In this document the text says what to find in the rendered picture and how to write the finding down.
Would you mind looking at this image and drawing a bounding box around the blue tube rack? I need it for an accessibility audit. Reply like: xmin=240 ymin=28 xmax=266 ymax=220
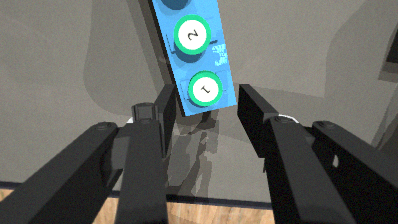
xmin=152 ymin=0 xmax=236 ymax=116

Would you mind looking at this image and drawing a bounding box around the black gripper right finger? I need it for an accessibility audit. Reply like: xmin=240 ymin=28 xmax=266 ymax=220
xmin=237 ymin=84 xmax=398 ymax=224

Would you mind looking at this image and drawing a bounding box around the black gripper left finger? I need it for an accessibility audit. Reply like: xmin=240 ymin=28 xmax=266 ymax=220
xmin=0 ymin=84 xmax=176 ymax=224

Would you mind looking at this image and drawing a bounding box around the dark grey table edge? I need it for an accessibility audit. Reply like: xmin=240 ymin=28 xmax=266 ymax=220
xmin=0 ymin=181 xmax=272 ymax=210

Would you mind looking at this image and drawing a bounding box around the green screw cap with white number 2 label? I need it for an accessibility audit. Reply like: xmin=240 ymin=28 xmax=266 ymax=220
xmin=173 ymin=14 xmax=211 ymax=55

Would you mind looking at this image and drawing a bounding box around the dark green screw cap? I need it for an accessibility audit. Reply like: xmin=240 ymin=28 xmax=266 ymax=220
xmin=188 ymin=70 xmax=223 ymax=106

